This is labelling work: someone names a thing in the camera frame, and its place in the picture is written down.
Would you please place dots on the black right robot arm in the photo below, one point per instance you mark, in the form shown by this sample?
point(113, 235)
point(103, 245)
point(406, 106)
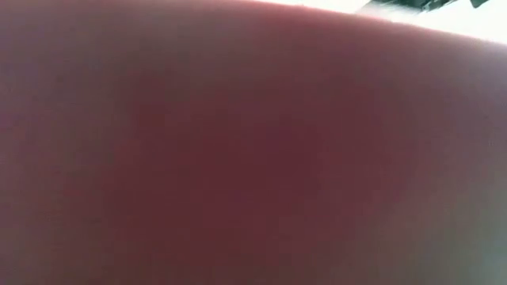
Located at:
point(404, 3)

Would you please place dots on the pink round plate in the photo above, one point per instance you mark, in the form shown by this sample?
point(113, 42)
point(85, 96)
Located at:
point(237, 158)

